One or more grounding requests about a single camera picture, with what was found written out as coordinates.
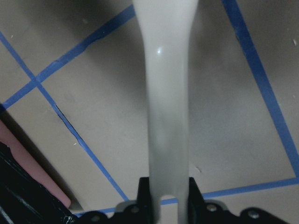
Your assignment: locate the pink bin with black bag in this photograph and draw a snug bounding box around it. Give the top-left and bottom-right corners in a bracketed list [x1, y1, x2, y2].
[0, 102, 82, 224]

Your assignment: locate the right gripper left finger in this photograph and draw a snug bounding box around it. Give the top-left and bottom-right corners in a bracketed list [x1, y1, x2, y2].
[76, 177, 151, 224]

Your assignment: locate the beige plastic dustpan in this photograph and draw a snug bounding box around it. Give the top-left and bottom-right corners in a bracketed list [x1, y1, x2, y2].
[133, 0, 198, 224]

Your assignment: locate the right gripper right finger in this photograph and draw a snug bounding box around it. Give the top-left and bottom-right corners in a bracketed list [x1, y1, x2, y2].
[188, 177, 287, 224]

